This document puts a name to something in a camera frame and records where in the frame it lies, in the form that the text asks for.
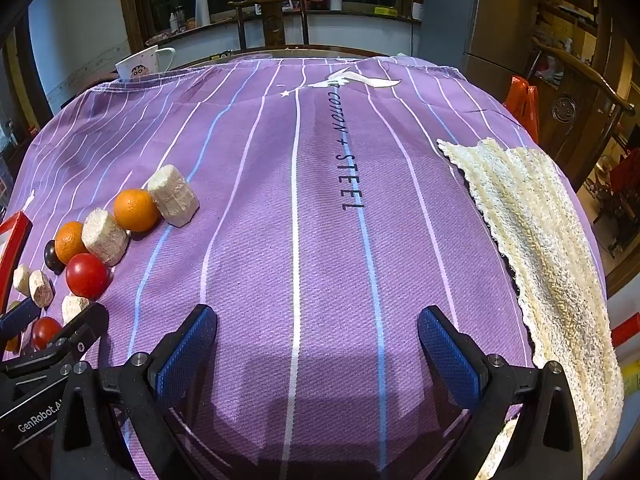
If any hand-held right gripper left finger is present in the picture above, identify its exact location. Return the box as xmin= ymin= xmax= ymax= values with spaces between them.
xmin=52 ymin=304 xmax=218 ymax=480

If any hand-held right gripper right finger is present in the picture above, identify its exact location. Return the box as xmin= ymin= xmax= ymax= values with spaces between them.
xmin=417 ymin=305 xmax=583 ymax=480

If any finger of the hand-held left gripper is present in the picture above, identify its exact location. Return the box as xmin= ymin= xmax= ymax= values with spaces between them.
xmin=0 ymin=302 xmax=110 ymax=376
xmin=0 ymin=299 xmax=42 ymax=343

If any small sugarcane piece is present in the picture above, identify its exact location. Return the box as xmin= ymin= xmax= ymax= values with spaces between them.
xmin=28 ymin=270 xmax=56 ymax=308
xmin=61 ymin=294 xmax=96 ymax=325
xmin=12 ymin=264 xmax=33 ymax=296

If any red tomato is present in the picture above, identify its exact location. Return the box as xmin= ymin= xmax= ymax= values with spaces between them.
xmin=65 ymin=253 xmax=110 ymax=299
xmin=31 ymin=316 xmax=63 ymax=351

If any dark plum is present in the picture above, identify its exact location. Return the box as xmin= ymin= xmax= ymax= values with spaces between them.
xmin=43 ymin=240 xmax=66 ymax=276

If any red tray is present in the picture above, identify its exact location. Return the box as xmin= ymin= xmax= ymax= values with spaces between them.
xmin=0 ymin=211 xmax=33 ymax=311

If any orange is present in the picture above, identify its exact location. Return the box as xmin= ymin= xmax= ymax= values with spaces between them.
xmin=54 ymin=221 xmax=91 ymax=266
xmin=113 ymin=188 xmax=161 ymax=233

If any large sugarcane piece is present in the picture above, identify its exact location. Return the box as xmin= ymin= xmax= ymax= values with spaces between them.
xmin=81 ymin=209 xmax=131 ymax=267
xmin=146 ymin=164 xmax=201 ymax=229

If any cream knitted towel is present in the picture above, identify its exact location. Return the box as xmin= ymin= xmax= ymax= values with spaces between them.
xmin=436 ymin=137 xmax=626 ymax=471

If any red item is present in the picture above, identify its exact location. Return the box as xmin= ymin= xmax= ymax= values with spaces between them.
xmin=607 ymin=312 xmax=640 ymax=348

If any purple striped tablecloth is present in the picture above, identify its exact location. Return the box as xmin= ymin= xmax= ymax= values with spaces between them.
xmin=10 ymin=55 xmax=601 ymax=480

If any orange plastic bag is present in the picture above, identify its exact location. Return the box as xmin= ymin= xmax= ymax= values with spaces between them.
xmin=502 ymin=76 xmax=541 ymax=143

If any white cartoon mug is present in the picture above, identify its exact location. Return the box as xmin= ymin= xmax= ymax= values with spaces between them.
xmin=115 ymin=45 xmax=177 ymax=82

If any carved wooden chair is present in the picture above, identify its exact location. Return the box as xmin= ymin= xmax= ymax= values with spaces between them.
xmin=530 ymin=37 xmax=636 ymax=191

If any grey cabinet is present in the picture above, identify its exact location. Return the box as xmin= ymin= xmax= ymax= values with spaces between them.
xmin=412 ymin=0 xmax=533 ymax=91

